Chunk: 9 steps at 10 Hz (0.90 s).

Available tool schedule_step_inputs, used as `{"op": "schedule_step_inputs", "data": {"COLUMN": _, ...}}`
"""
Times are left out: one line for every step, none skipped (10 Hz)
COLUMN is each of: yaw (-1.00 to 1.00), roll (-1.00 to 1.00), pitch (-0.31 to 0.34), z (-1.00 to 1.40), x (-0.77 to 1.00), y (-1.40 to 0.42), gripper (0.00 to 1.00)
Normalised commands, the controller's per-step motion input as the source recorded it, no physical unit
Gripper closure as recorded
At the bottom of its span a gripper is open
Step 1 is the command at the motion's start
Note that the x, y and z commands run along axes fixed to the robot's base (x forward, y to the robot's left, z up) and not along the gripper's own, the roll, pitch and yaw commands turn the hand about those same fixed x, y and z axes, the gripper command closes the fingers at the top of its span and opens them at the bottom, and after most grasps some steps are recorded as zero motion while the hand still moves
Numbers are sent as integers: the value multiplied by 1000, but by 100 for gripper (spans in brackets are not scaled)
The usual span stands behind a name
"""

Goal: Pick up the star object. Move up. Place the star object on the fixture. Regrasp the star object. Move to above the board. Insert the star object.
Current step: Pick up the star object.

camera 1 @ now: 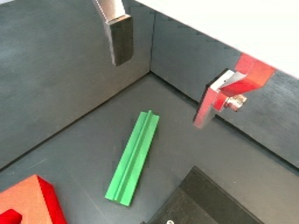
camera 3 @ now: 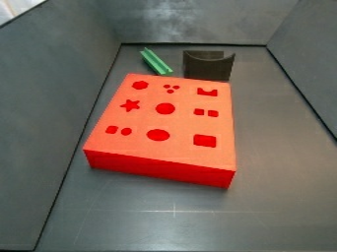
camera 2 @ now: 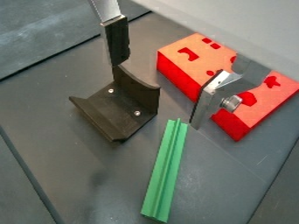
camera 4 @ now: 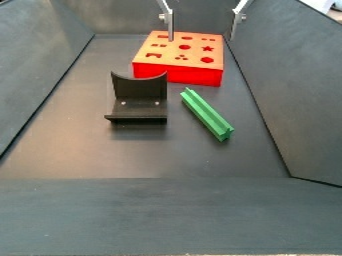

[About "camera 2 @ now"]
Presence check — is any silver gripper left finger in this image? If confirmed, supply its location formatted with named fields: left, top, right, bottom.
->
left=88, top=0, right=131, bottom=67

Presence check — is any green star-profile bar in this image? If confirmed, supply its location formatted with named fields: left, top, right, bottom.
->
left=140, top=119, right=189, bottom=223

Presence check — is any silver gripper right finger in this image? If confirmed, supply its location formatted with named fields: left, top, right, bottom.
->
left=190, top=54, right=271, bottom=130

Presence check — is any red shape-sorter block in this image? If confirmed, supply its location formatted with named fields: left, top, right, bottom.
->
left=157, top=32, right=299, bottom=143

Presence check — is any black L-shaped fixture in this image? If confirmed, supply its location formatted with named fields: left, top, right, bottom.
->
left=70, top=66, right=161, bottom=142

